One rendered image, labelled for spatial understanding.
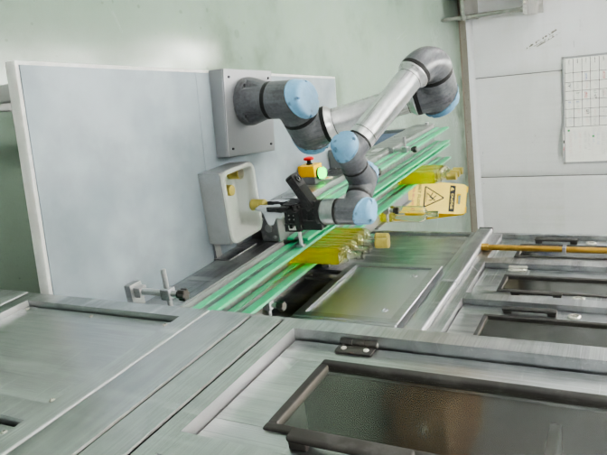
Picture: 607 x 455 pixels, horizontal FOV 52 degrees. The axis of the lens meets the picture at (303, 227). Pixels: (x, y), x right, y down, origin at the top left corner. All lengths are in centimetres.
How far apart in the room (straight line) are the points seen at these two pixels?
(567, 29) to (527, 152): 141
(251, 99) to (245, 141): 15
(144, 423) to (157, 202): 100
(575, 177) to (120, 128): 668
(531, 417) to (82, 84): 122
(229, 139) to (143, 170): 35
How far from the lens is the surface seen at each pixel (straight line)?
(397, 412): 81
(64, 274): 154
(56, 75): 155
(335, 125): 197
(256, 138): 208
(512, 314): 193
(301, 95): 188
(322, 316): 188
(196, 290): 173
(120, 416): 88
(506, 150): 790
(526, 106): 779
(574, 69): 767
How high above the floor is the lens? 192
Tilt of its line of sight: 29 degrees down
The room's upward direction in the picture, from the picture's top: 91 degrees clockwise
